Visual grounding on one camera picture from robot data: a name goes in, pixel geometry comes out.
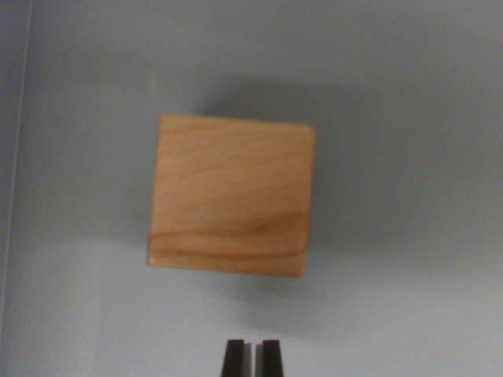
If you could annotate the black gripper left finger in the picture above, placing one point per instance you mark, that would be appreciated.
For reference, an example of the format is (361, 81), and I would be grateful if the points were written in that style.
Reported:
(235, 359)

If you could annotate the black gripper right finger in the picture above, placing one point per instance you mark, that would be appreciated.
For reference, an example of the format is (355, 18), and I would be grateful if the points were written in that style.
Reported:
(271, 359)

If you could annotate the white plastic tray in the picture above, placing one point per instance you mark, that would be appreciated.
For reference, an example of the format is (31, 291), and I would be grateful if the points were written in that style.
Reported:
(393, 196)

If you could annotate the wooden cube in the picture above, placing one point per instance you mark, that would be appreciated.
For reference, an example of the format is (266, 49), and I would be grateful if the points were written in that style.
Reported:
(232, 196)

